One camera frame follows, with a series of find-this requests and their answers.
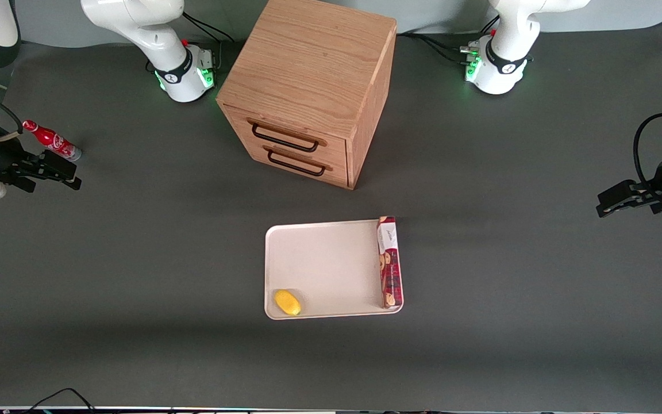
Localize red coke bottle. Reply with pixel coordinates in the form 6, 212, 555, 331
22, 120, 83, 162

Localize white plastic tray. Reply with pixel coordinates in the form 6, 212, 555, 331
264, 219, 405, 320

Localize dark grey table mat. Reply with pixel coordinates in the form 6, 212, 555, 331
0, 20, 662, 410

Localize red cookie box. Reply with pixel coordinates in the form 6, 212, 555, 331
377, 216, 404, 310

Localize yellow lemon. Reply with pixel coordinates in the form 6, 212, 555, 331
274, 289, 302, 316

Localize wooden drawer cabinet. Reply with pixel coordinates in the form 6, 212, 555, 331
216, 0, 398, 190

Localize black thin floor cable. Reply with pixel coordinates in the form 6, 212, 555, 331
21, 388, 97, 413

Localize black right base cables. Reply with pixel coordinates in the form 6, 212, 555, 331
146, 11, 235, 75

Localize black base cables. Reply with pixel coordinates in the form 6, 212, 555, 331
397, 17, 498, 65
146, 11, 235, 75

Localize black wire drawer handle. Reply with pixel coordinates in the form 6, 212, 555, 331
267, 151, 327, 177
251, 122, 320, 154

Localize black left base cables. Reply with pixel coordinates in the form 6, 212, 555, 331
397, 17, 498, 65

